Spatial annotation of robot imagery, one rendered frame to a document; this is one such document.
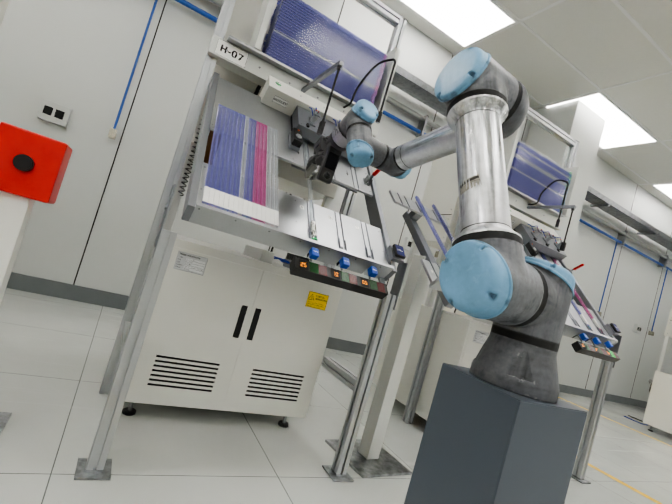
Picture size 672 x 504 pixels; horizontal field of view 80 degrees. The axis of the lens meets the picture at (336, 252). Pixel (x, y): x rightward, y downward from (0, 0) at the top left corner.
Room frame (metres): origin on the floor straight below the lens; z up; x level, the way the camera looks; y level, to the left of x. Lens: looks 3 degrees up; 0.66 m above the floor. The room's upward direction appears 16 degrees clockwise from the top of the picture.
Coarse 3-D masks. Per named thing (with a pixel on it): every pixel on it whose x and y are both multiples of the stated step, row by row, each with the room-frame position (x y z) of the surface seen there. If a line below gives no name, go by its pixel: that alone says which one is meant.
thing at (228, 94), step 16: (224, 80) 1.48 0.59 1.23; (224, 96) 1.42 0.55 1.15; (240, 96) 1.47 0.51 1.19; (256, 96) 1.53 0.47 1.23; (240, 112) 1.41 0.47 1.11; (256, 112) 1.47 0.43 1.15; (272, 112) 1.53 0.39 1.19; (288, 128) 1.52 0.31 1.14; (288, 160) 1.40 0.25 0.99; (304, 160) 1.45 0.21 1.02; (336, 176) 1.51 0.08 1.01; (352, 176) 1.57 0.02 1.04; (368, 192) 1.57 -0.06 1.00
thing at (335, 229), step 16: (288, 208) 1.25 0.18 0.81; (304, 208) 1.30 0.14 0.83; (320, 208) 1.34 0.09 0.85; (288, 224) 1.21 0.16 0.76; (304, 224) 1.25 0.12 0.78; (320, 224) 1.29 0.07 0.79; (336, 224) 1.34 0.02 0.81; (352, 224) 1.39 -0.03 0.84; (368, 224) 1.44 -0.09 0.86; (320, 240) 1.25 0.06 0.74; (336, 240) 1.29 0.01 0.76; (352, 240) 1.34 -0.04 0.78; (368, 240) 1.39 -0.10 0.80; (368, 256) 1.32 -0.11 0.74; (384, 256) 1.38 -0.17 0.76
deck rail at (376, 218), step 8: (368, 168) 1.67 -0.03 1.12; (376, 192) 1.58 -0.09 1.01; (368, 200) 1.60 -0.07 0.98; (376, 200) 1.55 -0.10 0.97; (368, 208) 1.58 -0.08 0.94; (376, 208) 1.53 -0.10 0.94; (376, 216) 1.52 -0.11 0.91; (376, 224) 1.50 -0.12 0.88; (384, 224) 1.48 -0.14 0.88; (384, 232) 1.45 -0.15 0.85; (384, 240) 1.43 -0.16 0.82; (392, 264) 1.36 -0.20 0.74; (392, 272) 1.35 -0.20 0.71
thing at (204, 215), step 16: (208, 208) 1.05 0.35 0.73; (208, 224) 1.09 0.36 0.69; (224, 224) 1.10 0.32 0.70; (240, 224) 1.10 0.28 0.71; (256, 224) 1.11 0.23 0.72; (256, 240) 1.16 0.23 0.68; (272, 240) 1.17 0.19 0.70; (288, 240) 1.17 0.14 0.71; (304, 240) 1.18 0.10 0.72; (320, 256) 1.25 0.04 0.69; (336, 256) 1.25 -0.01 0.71; (352, 256) 1.26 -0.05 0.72; (384, 272) 1.35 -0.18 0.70
